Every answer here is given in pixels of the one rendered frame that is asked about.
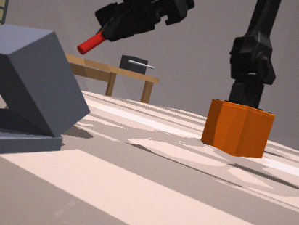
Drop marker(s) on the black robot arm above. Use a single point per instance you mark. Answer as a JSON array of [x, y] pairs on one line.
[[251, 53]]

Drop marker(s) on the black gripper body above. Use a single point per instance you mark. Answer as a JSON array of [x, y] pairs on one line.
[[176, 10]]

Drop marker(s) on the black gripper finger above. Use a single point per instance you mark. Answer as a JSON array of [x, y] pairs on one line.
[[134, 19], [113, 10]]

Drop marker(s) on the dark red cylinder with grey band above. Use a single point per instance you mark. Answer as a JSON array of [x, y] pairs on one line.
[[91, 43]]

